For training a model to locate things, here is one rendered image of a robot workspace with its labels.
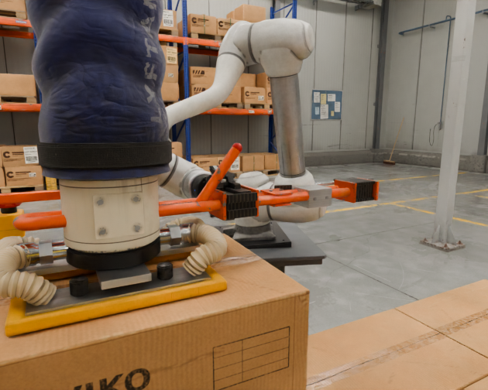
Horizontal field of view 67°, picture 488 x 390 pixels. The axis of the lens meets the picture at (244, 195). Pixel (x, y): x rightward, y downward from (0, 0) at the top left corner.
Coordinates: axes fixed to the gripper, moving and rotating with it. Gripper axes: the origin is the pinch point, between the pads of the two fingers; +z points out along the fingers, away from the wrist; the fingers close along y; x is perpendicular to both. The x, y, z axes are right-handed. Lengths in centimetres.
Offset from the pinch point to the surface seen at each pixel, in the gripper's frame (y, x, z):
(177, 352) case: 18.7, 20.9, 20.2
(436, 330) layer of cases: 54, -78, -3
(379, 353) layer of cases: 54, -50, -2
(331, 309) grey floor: 107, -125, -109
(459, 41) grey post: -96, -315, -162
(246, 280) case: 13.2, 4.3, 12.0
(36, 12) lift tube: -32.9, 35.8, 4.4
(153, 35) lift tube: -31.0, 18.7, 6.1
